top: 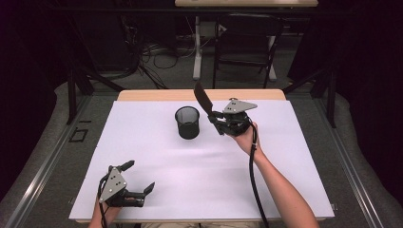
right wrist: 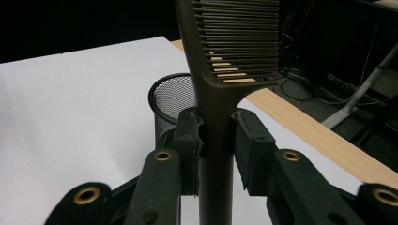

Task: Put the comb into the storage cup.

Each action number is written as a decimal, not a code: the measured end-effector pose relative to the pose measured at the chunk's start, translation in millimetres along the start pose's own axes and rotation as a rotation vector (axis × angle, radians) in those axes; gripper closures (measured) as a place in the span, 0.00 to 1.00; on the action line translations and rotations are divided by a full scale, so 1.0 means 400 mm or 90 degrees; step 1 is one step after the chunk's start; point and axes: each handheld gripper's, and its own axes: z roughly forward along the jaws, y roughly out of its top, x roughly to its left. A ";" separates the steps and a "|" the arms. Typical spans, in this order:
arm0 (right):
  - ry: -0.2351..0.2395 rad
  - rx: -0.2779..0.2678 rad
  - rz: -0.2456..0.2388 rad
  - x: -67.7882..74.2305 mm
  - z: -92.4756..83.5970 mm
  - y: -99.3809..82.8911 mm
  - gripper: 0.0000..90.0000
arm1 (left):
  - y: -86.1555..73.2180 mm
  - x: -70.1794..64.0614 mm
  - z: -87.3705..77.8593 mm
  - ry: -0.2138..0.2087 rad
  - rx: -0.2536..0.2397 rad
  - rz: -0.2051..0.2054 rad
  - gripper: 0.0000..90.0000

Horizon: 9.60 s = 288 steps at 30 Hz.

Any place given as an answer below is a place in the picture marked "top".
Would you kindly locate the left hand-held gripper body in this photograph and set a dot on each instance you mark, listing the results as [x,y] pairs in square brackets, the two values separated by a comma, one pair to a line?
[113,185]

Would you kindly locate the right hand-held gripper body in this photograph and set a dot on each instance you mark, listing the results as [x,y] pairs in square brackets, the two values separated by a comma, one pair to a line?
[237,122]

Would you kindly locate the black spatula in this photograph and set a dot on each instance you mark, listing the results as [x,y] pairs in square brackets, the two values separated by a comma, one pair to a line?
[202,98]

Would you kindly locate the black mesh pen cup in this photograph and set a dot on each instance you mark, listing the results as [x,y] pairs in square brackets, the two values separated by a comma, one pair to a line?
[187,126]

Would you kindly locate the person's right hand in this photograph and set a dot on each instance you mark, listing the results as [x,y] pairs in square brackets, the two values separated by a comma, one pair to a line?
[247,142]

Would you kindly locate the person's left hand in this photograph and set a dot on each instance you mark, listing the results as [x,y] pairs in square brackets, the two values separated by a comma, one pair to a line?
[107,212]

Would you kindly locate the white board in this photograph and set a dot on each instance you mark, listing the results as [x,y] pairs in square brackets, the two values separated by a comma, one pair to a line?
[196,190]

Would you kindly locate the wooden table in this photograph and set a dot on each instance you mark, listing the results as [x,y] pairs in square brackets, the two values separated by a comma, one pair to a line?
[158,95]

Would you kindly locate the black folding chair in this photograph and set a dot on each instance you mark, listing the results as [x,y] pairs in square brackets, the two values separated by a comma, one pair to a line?
[247,30]

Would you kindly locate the black metal stand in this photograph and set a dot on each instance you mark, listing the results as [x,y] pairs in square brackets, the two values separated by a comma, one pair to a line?
[72,91]
[331,95]

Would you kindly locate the white-legged wooden desk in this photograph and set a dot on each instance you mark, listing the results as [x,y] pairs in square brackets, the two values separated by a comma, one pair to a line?
[247,3]

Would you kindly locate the dark curtain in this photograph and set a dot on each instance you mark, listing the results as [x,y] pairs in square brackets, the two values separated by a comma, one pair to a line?
[22,95]
[374,95]

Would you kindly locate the aluminium floor rail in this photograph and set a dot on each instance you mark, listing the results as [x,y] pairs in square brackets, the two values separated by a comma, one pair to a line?
[47,164]
[348,167]

